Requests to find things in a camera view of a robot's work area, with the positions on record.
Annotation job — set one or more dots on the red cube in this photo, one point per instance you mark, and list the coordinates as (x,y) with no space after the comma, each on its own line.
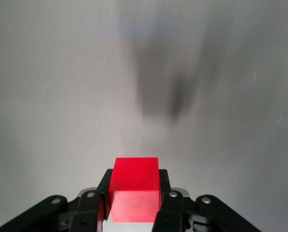
(134,188)

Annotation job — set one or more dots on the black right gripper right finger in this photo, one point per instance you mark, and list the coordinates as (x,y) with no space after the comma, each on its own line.
(177,212)

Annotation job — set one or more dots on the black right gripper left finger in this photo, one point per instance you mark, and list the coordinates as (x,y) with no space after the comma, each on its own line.
(85,212)

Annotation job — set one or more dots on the dark grey table mat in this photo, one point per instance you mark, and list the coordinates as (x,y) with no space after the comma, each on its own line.
(85,84)

